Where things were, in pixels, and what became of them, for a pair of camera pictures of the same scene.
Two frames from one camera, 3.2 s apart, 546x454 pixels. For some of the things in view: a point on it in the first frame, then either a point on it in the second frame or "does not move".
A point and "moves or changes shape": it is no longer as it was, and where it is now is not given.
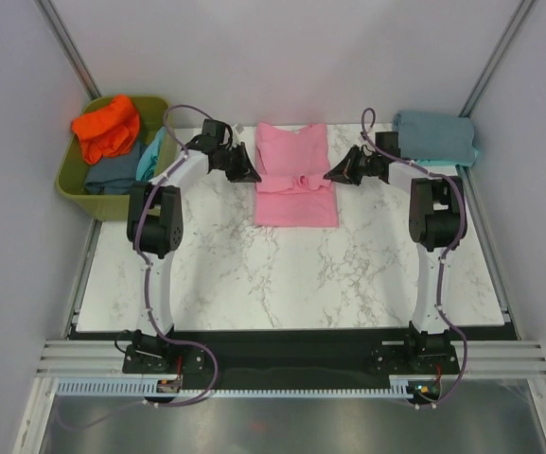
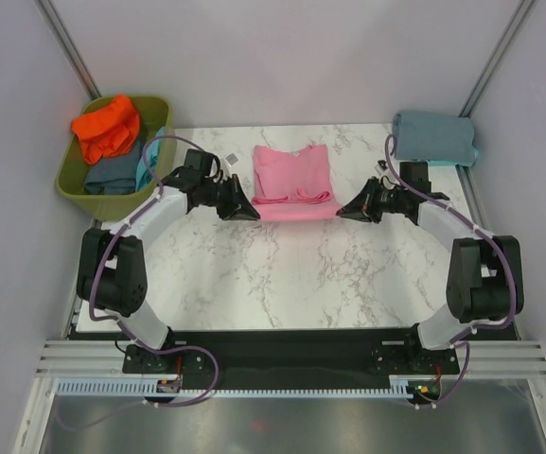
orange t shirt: x=108 y=130 does not move
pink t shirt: x=292 y=160 moves or changes shape
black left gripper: x=245 y=172 -> x=237 y=207
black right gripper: x=344 y=172 -> x=364 y=202
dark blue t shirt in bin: x=114 y=174 does not move
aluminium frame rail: x=65 y=357 does not move
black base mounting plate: x=289 y=357 does not move
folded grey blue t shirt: x=434 y=135 does not move
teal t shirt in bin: x=148 y=162 does not move
